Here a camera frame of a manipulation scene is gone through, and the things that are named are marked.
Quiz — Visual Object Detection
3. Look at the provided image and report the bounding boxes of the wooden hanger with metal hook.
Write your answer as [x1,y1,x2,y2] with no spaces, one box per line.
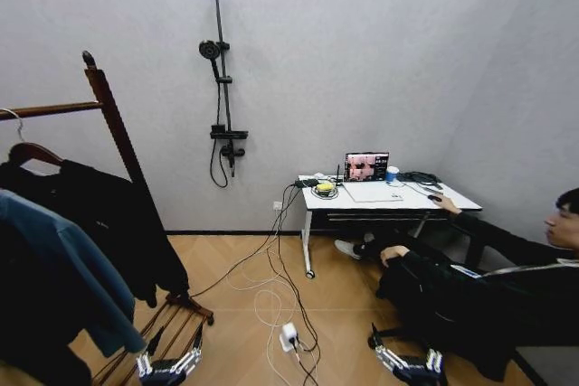
[0,108,65,166]

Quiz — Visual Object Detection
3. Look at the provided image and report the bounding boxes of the brown wooden garment rack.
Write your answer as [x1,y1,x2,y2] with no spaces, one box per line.
[0,50,215,386]

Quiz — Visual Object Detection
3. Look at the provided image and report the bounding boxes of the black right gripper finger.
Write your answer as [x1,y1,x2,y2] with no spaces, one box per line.
[369,322,404,372]
[424,346,445,374]

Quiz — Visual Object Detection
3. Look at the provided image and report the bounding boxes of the open laptop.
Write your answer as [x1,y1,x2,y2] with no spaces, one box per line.
[343,151,404,202]

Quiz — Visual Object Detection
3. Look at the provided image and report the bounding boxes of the black floor cable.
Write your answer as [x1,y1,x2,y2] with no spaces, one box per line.
[189,183,321,386]

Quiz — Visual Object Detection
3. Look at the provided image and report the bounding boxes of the black shower hose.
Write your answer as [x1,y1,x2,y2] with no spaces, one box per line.
[209,73,230,188]

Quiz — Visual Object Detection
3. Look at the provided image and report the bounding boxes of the person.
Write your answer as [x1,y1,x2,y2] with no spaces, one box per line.
[334,186,579,382]

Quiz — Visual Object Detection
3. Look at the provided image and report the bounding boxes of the dark garment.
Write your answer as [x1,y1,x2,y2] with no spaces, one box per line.
[0,212,94,386]

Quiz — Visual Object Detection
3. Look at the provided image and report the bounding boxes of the black garment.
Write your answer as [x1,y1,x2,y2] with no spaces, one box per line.
[0,158,190,309]

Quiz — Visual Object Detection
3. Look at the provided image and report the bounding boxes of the white folding desk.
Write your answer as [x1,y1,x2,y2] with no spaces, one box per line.
[297,173,483,280]

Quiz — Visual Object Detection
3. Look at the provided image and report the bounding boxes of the black shower riser pipe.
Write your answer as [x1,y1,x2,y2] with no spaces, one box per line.
[212,0,235,132]

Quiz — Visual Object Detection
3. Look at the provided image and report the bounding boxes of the black cable bundle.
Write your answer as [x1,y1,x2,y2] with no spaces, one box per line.
[397,171,443,193]

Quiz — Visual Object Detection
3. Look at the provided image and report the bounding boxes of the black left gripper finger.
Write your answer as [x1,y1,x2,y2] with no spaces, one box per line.
[176,325,205,375]
[137,325,165,377]

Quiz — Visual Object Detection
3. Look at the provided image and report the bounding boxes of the black shower mixer shelf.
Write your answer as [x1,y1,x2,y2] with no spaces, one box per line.
[209,123,250,178]

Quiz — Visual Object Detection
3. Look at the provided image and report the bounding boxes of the black hand shower head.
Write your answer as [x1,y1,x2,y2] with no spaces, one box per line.
[197,39,223,80]

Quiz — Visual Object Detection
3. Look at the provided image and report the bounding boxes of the white power adapter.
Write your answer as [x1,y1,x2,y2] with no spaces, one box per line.
[279,322,300,353]

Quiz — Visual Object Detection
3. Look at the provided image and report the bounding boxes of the white floor cable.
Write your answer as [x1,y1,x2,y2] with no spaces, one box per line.
[224,240,308,386]

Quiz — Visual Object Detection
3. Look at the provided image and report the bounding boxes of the blue garment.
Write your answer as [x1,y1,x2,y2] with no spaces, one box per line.
[0,189,147,359]

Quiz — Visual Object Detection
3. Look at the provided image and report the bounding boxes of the black box with antenna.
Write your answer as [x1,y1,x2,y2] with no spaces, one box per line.
[294,163,343,188]

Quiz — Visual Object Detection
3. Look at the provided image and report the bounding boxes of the yellow object in bowl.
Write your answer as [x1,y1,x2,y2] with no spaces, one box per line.
[311,182,341,200]

